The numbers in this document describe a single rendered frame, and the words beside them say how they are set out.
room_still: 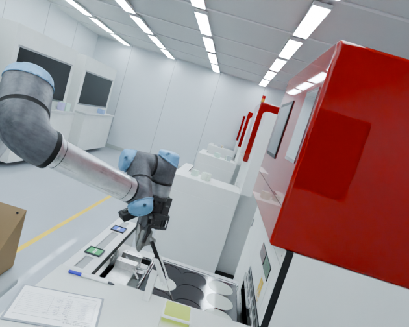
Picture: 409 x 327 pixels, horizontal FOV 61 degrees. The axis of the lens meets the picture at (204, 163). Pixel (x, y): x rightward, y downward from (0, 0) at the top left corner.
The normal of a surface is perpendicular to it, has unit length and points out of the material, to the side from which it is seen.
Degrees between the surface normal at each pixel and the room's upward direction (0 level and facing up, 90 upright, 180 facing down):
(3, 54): 90
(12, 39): 90
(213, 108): 90
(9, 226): 44
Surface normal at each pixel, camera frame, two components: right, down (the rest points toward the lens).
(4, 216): 0.18, -0.60
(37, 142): 0.55, 0.18
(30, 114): 0.63, -0.26
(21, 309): 0.29, -0.95
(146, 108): -0.07, 0.11
